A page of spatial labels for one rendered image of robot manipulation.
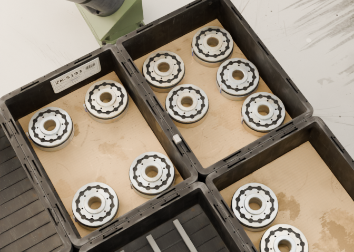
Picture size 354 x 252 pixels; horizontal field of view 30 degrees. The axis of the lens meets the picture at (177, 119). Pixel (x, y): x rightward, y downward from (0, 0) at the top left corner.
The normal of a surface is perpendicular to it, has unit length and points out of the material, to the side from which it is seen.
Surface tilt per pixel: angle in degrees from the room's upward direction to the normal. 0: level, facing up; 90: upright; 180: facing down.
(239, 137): 0
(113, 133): 0
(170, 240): 0
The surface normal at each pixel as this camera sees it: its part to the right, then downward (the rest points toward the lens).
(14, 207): -0.01, -0.44
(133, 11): 0.48, 0.78
